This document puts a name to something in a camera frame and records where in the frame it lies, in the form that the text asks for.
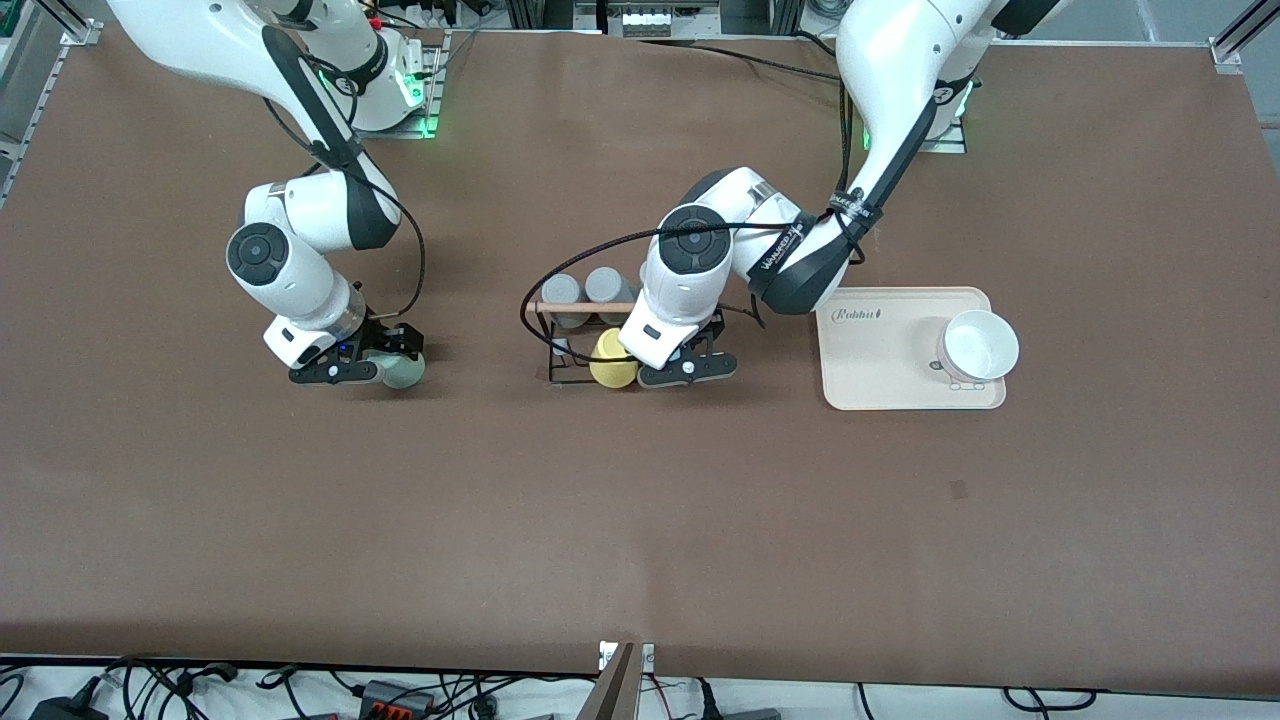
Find black power adapter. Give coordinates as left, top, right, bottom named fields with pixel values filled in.
left=30, top=696, right=107, bottom=720

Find pale green cup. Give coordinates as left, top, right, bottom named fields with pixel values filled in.
left=380, top=350, right=427, bottom=391

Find beige plastic tray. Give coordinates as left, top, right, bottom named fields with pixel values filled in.
left=815, top=287, right=1007, bottom=411

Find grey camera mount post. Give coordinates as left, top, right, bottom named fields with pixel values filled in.
left=578, top=640, right=657, bottom=720

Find black floor cable loop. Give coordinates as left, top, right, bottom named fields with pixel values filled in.
left=1002, top=686, right=1098, bottom=712

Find yellow cup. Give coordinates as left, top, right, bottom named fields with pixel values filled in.
left=589, top=328, right=642, bottom=390

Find white bowl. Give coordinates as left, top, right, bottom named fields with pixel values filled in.
left=937, top=309, right=1021, bottom=386

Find black wire rack wooden bar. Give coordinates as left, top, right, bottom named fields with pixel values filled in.
left=527, top=298, right=693, bottom=388

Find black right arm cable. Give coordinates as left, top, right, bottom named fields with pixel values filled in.
left=262, top=95, right=428, bottom=327

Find black power strip red switches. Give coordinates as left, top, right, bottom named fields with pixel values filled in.
left=358, top=680, right=439, bottom=720

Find grey cup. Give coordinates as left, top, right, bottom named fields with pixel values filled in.
left=585, top=266, right=637, bottom=327
left=541, top=274, right=589, bottom=329

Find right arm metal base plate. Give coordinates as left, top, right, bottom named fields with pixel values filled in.
left=380, top=30, right=447, bottom=140

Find black table power cable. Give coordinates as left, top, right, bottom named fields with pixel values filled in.
left=638, top=38, right=847, bottom=83

